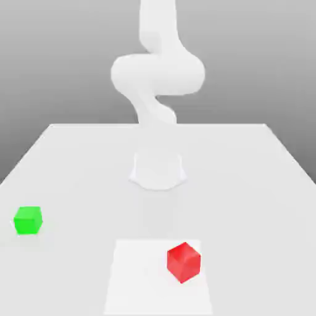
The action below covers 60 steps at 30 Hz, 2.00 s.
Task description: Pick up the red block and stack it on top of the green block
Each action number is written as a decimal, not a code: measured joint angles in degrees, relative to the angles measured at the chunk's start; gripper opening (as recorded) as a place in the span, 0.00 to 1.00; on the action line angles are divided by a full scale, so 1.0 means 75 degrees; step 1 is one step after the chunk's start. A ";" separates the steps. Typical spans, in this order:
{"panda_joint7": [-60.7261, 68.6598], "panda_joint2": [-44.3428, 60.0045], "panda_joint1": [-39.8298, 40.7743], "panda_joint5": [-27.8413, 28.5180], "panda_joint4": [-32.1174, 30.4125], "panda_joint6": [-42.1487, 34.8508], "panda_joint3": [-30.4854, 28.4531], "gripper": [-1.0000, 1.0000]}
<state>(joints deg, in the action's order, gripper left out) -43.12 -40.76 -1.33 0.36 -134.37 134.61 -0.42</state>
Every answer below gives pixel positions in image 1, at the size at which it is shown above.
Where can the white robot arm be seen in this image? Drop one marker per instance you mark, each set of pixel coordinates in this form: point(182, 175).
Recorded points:
point(158, 74)

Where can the small green cube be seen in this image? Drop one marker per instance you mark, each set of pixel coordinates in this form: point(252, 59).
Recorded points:
point(27, 220)

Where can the small red cube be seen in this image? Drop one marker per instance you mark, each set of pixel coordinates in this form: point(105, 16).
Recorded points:
point(183, 263)

